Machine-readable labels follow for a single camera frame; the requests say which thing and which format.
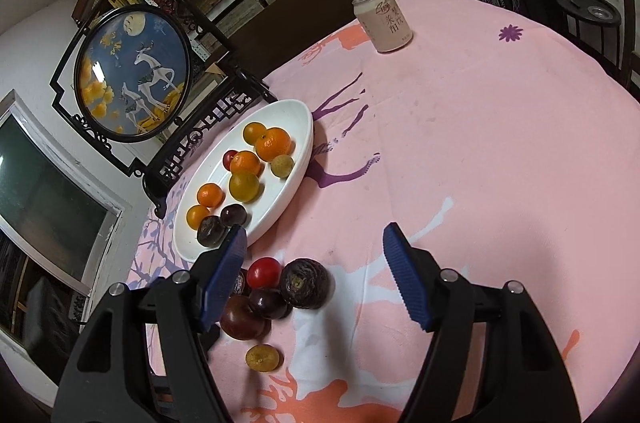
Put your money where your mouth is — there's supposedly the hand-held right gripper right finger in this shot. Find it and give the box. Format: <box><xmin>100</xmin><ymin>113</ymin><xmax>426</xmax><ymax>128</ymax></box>
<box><xmin>382</xmin><ymin>222</ymin><xmax>583</xmax><ymax>423</ymax></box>

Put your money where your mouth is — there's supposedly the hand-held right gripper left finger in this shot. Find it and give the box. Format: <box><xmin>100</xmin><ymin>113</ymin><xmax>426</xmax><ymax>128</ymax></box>
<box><xmin>50</xmin><ymin>224</ymin><xmax>249</xmax><ymax>423</ymax></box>

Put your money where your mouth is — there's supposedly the smooth dark passion fruit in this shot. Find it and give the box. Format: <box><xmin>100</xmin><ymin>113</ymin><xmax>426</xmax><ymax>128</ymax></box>
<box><xmin>196</xmin><ymin>216</ymin><xmax>228</xmax><ymax>248</ymax></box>

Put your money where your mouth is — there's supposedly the large dark red plum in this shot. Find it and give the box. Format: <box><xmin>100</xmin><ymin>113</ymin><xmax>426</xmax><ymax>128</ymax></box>
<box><xmin>220</xmin><ymin>294</ymin><xmax>268</xmax><ymax>340</ymax></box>

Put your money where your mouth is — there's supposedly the small dark purple plum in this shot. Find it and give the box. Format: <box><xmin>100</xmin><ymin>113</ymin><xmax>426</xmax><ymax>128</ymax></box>
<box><xmin>220</xmin><ymin>204</ymin><xmax>248</xmax><ymax>228</ymax></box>
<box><xmin>248</xmin><ymin>288</ymin><xmax>293</xmax><ymax>320</ymax></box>

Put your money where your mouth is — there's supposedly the wrinkled dark passion fruit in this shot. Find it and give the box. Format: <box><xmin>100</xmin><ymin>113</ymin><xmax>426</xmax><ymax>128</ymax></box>
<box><xmin>279</xmin><ymin>258</ymin><xmax>332</xmax><ymax>310</ymax></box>

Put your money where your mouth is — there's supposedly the white oval plate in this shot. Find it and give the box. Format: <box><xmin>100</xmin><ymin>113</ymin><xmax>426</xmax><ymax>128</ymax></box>
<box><xmin>172</xmin><ymin>99</ymin><xmax>314</xmax><ymax>264</ymax></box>

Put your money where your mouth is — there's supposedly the yellow-green tangerine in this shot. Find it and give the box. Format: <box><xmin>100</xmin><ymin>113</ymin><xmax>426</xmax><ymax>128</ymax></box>
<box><xmin>229</xmin><ymin>172</ymin><xmax>262</xmax><ymax>204</ymax></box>

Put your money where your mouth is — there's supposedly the tan longan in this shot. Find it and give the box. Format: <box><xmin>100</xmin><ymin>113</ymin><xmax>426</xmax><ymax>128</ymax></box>
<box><xmin>270</xmin><ymin>154</ymin><xmax>294</xmax><ymax>178</ymax></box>
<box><xmin>245</xmin><ymin>344</ymin><xmax>282</xmax><ymax>373</ymax></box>

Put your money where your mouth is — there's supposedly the mandarin orange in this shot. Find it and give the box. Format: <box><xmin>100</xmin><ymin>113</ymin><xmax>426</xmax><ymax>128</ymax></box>
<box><xmin>255</xmin><ymin>128</ymin><xmax>292</xmax><ymax>162</ymax></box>
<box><xmin>229</xmin><ymin>150</ymin><xmax>262</xmax><ymax>176</ymax></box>

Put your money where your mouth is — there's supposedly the pink printed tablecloth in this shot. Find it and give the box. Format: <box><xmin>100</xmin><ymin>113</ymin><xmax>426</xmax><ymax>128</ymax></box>
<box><xmin>125</xmin><ymin>0</ymin><xmax>640</xmax><ymax>423</ymax></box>

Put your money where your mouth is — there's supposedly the white framed window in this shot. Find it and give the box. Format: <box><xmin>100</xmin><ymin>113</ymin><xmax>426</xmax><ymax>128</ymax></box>
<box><xmin>0</xmin><ymin>90</ymin><xmax>131</xmax><ymax>339</ymax></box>

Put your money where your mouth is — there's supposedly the round deer picture table screen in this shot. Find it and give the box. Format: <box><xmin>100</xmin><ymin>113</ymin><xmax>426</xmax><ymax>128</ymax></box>
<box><xmin>49</xmin><ymin>0</ymin><xmax>278</xmax><ymax>220</ymax></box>

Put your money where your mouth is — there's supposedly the pale pink drink can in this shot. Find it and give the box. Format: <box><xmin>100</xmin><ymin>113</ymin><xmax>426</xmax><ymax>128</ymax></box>
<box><xmin>352</xmin><ymin>0</ymin><xmax>414</xmax><ymax>54</ymax></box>

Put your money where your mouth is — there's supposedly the brown wooden board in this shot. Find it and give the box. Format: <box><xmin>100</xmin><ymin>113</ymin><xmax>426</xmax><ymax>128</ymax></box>
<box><xmin>227</xmin><ymin>0</ymin><xmax>376</xmax><ymax>79</ymax></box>

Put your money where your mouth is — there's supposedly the black round stand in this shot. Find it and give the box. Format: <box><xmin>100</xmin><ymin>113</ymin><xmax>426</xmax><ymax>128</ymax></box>
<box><xmin>556</xmin><ymin>0</ymin><xmax>640</xmax><ymax>89</ymax></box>

